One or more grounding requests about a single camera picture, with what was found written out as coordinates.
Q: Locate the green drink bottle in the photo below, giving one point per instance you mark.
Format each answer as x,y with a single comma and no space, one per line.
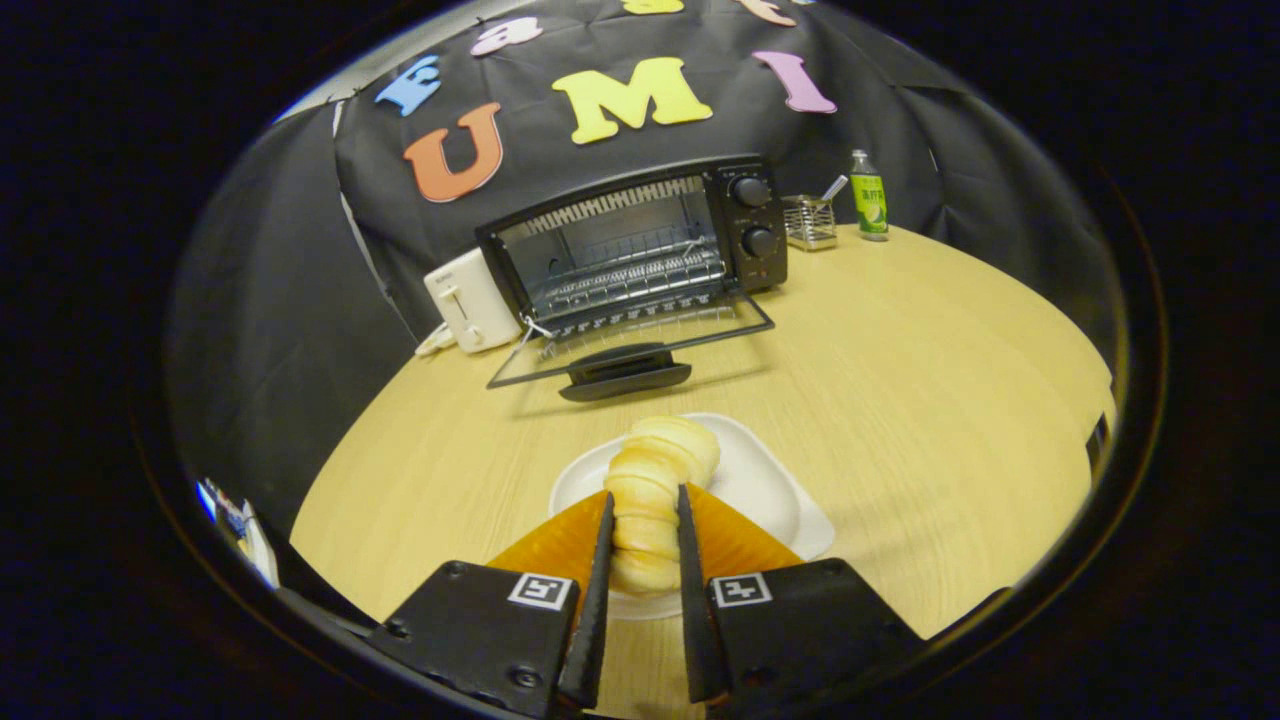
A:
868,200

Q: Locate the pale yellow bread roll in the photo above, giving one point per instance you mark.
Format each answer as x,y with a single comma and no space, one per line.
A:
655,460

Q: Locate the white plate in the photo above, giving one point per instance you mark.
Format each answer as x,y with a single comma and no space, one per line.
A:
760,480

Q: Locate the blue white object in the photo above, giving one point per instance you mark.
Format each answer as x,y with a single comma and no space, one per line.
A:
245,530

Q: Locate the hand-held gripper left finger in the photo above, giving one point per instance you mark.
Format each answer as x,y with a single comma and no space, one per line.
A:
595,610

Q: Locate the metal spoon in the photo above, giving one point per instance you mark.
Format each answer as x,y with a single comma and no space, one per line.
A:
834,186

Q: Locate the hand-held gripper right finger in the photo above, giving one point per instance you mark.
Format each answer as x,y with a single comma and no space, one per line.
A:
690,610

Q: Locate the black toaster oven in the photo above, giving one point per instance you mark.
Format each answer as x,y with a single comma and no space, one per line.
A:
745,225

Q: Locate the white pop-up toaster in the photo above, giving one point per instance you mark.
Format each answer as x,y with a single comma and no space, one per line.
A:
470,300

